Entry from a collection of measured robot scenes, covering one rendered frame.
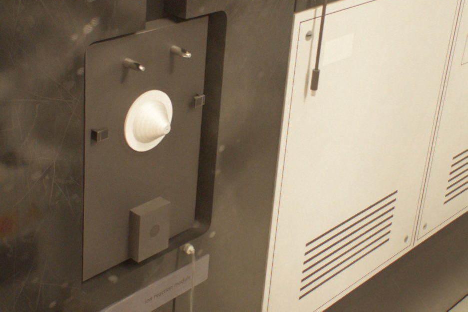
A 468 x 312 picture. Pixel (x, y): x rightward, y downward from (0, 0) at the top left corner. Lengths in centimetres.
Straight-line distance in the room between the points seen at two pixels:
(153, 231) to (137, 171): 7
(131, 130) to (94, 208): 8
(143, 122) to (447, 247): 91
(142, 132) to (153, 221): 10
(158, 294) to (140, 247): 8
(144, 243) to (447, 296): 73
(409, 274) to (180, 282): 65
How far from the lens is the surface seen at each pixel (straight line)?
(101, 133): 81
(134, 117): 84
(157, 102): 85
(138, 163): 87
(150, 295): 95
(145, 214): 88
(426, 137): 137
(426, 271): 156
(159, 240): 91
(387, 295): 148
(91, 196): 84
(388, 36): 116
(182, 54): 84
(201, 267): 100
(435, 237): 163
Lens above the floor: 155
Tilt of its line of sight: 25 degrees down
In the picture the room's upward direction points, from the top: 5 degrees clockwise
